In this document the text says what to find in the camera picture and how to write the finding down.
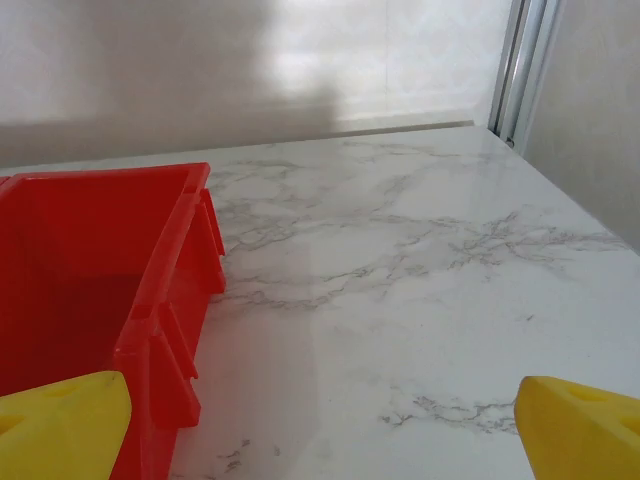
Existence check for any aluminium frame post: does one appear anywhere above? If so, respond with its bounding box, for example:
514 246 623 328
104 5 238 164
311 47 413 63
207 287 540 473
487 0 564 156

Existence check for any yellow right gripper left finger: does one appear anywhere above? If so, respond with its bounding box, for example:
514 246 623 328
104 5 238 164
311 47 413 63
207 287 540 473
0 370 134 480

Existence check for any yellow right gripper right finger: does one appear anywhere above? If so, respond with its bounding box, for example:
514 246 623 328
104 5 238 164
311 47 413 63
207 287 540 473
514 375 640 480

